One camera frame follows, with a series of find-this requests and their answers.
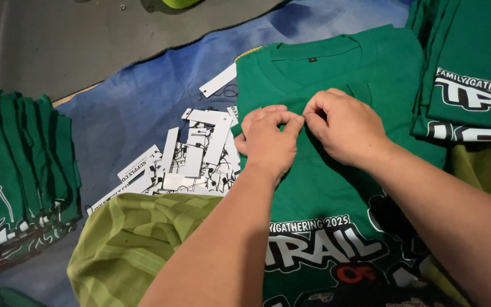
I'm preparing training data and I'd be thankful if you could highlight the person's right hand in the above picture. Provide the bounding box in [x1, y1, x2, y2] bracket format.
[303, 88, 389, 169]

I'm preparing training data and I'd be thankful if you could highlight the person's left hand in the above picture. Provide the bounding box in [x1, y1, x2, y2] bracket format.
[234, 105, 305, 185]

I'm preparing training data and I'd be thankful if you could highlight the green printed t-shirt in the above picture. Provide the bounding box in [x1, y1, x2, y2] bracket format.
[231, 24, 472, 307]

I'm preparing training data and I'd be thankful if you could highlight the single white hang tag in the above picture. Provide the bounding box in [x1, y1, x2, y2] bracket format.
[198, 63, 238, 99]

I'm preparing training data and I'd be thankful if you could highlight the pile of white hang tags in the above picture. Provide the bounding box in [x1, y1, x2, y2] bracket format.
[86, 106, 242, 216]

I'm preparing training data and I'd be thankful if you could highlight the blue cloth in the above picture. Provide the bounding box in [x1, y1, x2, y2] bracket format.
[0, 0, 412, 307]

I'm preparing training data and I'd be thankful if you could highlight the stack of folded green t-shirts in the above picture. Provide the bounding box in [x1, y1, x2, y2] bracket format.
[0, 89, 82, 291]
[405, 0, 491, 142]

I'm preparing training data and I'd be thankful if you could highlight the lime green object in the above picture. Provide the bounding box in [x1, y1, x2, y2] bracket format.
[161, 0, 201, 9]

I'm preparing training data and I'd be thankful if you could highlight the olive green striped garment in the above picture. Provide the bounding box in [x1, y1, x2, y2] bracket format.
[67, 193, 225, 307]

